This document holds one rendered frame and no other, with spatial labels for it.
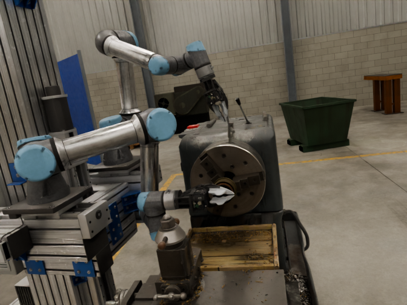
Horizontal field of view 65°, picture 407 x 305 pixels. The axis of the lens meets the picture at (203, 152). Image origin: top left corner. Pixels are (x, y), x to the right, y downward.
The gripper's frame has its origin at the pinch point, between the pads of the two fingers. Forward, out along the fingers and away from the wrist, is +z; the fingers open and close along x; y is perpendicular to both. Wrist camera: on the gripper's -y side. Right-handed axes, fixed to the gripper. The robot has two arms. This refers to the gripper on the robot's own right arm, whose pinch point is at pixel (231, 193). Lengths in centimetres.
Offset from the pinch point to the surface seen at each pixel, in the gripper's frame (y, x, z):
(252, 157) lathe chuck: -15.2, 9.3, 8.0
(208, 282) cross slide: 36.7, -11.2, -3.2
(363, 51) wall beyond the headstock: -1044, 63, 309
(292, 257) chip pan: -46, -54, 20
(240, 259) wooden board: 11.5, -19.8, 2.2
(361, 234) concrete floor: -169, -109, 82
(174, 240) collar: 42.7, 4.8, -8.2
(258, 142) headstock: -30.8, 11.7, 10.3
